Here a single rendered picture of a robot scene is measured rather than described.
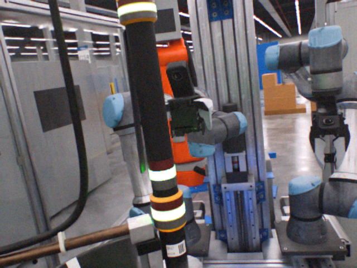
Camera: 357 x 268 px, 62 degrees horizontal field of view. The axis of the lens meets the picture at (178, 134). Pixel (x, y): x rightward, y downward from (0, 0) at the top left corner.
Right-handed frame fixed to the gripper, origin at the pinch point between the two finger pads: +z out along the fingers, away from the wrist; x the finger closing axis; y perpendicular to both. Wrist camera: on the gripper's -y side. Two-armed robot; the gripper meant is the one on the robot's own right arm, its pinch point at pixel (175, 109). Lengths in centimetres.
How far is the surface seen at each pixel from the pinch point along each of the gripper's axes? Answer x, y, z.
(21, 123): 61, 3, -38
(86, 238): 9.1, 11.7, 21.8
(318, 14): -67, -28, -152
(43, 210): 62, 36, -38
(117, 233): 5.7, 12.0, 20.4
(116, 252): 12.9, 23.1, 7.6
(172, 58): 67, -26, -378
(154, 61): -1.8, -8.0, 17.8
